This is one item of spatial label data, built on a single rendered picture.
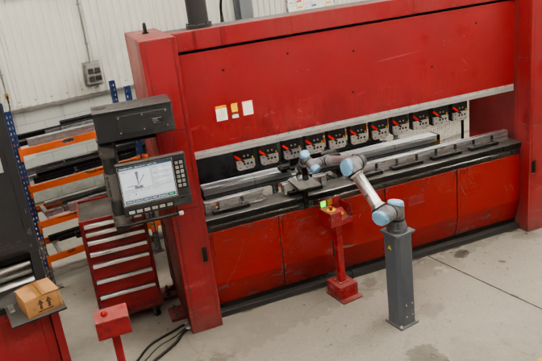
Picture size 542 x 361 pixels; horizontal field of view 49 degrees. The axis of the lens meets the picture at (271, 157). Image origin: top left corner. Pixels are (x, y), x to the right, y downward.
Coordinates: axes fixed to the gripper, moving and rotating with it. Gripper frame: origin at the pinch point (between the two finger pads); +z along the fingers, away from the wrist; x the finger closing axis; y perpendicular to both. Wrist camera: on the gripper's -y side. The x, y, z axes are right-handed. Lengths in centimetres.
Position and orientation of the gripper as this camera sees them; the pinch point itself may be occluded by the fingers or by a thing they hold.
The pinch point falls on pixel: (301, 178)
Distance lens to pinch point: 485.0
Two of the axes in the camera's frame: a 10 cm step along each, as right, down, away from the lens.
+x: -9.7, 1.7, -1.6
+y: -2.3, -8.3, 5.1
